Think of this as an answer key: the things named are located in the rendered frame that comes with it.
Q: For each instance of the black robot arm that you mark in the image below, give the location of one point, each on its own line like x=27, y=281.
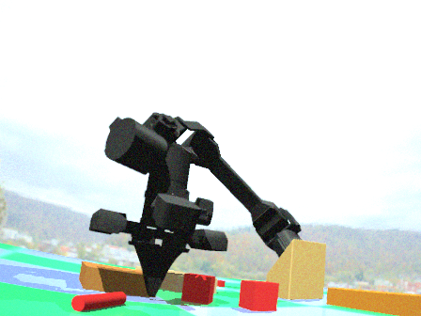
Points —
x=151, y=148

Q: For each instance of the red cylinder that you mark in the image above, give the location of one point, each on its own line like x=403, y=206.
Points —
x=98, y=300

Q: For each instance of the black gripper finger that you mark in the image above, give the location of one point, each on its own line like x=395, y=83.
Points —
x=166, y=255
x=146, y=254

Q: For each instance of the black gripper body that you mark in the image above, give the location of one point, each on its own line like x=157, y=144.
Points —
x=109, y=222

